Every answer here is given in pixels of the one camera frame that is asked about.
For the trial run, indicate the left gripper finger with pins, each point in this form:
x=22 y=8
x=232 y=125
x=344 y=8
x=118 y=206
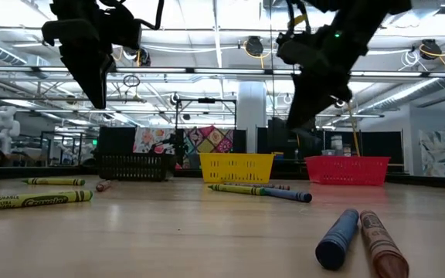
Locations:
x=97 y=89
x=81 y=81

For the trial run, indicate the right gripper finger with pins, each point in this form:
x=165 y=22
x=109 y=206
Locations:
x=299 y=104
x=317 y=108

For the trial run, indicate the blue crayon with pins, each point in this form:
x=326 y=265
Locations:
x=288 y=195
x=336 y=241

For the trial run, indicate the green crayon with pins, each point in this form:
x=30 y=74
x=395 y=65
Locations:
x=33 y=201
x=52 y=181
x=238 y=189

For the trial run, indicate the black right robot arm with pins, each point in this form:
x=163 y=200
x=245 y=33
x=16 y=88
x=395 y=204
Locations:
x=361 y=15

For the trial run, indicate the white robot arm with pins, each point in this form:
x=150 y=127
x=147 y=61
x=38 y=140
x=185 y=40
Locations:
x=4 y=127

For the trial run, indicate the stacked plastic containers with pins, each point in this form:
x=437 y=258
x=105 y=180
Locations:
x=337 y=144

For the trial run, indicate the black partition panel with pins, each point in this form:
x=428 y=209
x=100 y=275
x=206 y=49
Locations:
x=116 y=141
x=381 y=144
x=280 y=144

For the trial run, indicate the white pillar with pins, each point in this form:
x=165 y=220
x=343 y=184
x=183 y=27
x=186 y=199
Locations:
x=251 y=116

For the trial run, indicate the red plastic basket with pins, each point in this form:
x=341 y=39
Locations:
x=346 y=171

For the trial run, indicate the floral patterned cloth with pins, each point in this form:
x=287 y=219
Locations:
x=149 y=141

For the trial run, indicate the black plastic basket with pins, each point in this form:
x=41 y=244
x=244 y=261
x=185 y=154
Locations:
x=130 y=168

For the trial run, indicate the yellow plastic basket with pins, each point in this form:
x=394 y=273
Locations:
x=238 y=168

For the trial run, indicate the patchwork patterned cloth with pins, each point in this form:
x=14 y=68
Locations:
x=207 y=141

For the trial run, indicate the leaf patterned cloth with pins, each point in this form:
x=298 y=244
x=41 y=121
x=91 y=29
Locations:
x=444 y=154

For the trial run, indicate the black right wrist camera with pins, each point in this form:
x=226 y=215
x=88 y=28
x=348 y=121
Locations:
x=294 y=50

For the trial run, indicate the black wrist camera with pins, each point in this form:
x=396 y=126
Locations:
x=124 y=29
x=294 y=50

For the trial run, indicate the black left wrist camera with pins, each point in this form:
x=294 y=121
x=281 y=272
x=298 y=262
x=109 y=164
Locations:
x=124 y=29

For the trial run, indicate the black frame stand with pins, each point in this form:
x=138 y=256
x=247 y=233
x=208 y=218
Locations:
x=207 y=100

